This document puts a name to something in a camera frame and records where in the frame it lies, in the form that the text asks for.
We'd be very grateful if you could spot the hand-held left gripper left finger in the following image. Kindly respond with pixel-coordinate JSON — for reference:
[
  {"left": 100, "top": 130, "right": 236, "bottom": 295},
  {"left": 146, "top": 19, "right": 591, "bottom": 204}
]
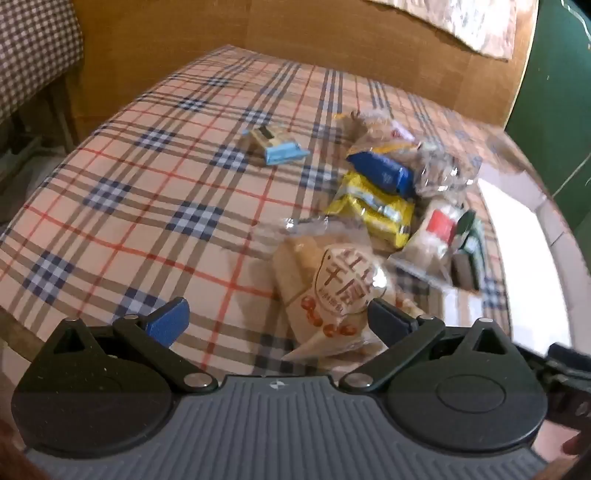
[{"left": 51, "top": 298, "right": 219, "bottom": 395}]

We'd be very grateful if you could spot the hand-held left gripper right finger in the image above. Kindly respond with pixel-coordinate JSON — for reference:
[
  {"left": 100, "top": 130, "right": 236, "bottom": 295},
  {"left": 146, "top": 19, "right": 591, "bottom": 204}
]
[{"left": 339, "top": 298, "right": 513, "bottom": 395}]

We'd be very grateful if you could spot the round label bread packet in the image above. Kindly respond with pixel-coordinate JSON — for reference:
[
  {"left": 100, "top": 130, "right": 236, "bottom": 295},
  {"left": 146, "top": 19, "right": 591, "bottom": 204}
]
[{"left": 270, "top": 217, "right": 398, "bottom": 363}]

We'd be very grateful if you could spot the red label rice cracker packet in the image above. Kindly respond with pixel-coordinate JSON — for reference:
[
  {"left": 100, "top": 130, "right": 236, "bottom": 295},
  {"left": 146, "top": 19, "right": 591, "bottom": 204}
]
[{"left": 390, "top": 198, "right": 465, "bottom": 282}]

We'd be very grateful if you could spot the yellow snack packet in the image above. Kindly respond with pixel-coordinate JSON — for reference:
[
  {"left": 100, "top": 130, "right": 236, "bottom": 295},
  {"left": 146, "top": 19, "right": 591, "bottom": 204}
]
[{"left": 325, "top": 171, "right": 416, "bottom": 247}]

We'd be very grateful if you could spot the dark blue snack packet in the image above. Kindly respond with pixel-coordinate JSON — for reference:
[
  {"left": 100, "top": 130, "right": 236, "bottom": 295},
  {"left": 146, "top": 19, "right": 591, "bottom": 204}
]
[{"left": 346, "top": 150, "right": 414, "bottom": 197}]

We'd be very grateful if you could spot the white cardboard box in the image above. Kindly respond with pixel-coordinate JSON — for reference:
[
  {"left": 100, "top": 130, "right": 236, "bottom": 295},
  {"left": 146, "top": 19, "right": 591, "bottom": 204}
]
[{"left": 443, "top": 175, "right": 580, "bottom": 352}]

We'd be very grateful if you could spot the light blue snack packet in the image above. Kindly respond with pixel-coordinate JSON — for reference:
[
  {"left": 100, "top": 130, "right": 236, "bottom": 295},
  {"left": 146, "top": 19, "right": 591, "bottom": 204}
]
[{"left": 242, "top": 124, "right": 310, "bottom": 166}]

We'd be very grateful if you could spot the person's right hand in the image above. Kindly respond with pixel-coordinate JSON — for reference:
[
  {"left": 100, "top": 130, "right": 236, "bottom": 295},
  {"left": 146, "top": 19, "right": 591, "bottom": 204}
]
[{"left": 562, "top": 434, "right": 589, "bottom": 459}]

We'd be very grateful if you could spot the dark green snack packet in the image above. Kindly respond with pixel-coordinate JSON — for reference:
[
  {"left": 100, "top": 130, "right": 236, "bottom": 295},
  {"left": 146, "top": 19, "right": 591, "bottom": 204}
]
[{"left": 450, "top": 210, "right": 485, "bottom": 289}]

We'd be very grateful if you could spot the clear crinkled snack packet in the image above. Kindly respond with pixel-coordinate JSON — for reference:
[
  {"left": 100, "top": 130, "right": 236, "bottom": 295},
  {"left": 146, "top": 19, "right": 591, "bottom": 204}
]
[{"left": 413, "top": 141, "right": 483, "bottom": 197}]

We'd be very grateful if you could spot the clear bread packet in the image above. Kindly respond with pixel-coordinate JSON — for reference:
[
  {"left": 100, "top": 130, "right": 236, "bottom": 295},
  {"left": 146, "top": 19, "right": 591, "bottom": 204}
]
[{"left": 335, "top": 111, "right": 419, "bottom": 155}]

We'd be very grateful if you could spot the green cabinet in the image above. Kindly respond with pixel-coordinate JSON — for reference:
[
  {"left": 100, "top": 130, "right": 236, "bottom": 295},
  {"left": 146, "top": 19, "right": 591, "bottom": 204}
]
[{"left": 505, "top": 0, "right": 591, "bottom": 213}]

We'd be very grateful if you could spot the brown cardboard panel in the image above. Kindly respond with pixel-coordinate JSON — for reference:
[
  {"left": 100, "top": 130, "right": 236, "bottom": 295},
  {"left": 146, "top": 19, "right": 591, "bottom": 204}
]
[{"left": 69, "top": 0, "right": 539, "bottom": 144}]

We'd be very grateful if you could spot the checked cloth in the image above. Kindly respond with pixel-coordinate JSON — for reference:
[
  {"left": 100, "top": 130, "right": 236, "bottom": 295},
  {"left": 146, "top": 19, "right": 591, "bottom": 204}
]
[{"left": 0, "top": 0, "right": 84, "bottom": 125}]

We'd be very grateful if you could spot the white floral cloth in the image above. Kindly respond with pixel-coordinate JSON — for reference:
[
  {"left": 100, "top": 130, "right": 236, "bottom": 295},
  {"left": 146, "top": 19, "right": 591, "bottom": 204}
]
[{"left": 365, "top": 0, "right": 539, "bottom": 61}]

